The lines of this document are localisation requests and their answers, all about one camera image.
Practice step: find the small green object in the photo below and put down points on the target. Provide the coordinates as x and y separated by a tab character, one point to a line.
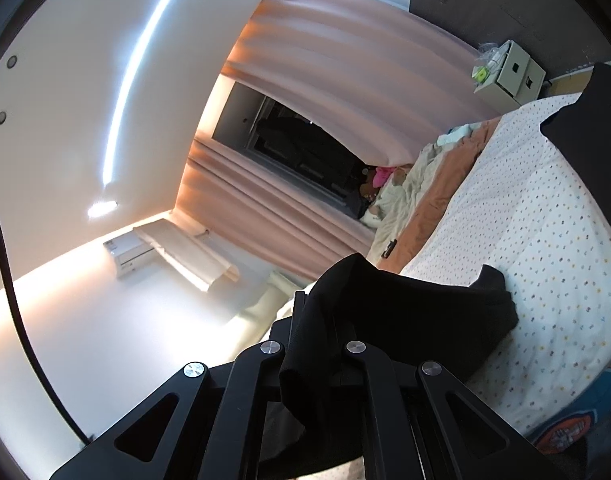
481	75

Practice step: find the white air conditioner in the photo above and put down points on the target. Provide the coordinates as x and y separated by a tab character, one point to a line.
125	252

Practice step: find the pink plush toy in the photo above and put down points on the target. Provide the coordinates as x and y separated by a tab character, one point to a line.
383	175

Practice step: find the orange quilt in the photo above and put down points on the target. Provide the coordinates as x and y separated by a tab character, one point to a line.
435	210

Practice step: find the ceiling light strip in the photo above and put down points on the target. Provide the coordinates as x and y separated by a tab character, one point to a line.
135	60

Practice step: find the white nightstand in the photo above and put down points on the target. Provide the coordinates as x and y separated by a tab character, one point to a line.
515	70

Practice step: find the white hanging cloth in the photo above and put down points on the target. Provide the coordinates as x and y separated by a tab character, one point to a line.
185	252

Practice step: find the brown plush toy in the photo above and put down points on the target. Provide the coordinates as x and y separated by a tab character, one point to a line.
368	190

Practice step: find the cream crumpled blanket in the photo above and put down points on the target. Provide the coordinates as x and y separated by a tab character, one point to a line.
410	180

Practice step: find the white dotted blanket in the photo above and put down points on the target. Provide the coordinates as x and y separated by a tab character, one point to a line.
535	235

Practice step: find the dark glass window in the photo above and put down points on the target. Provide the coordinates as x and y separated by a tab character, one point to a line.
295	145

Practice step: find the small black object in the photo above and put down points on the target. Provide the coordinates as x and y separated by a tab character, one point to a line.
390	248

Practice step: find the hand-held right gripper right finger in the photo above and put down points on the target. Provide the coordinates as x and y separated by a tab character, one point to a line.
380	375

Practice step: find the pink curtain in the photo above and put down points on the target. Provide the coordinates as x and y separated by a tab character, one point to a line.
260	220
335	60

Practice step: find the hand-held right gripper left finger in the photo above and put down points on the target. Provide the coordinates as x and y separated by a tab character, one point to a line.
250	375

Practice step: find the ceiling spotlight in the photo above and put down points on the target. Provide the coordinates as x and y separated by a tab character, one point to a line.
102	208

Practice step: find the black jacket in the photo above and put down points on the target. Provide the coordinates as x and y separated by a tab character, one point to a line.
385	300

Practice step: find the brown box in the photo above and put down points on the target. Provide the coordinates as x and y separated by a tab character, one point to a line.
570	80

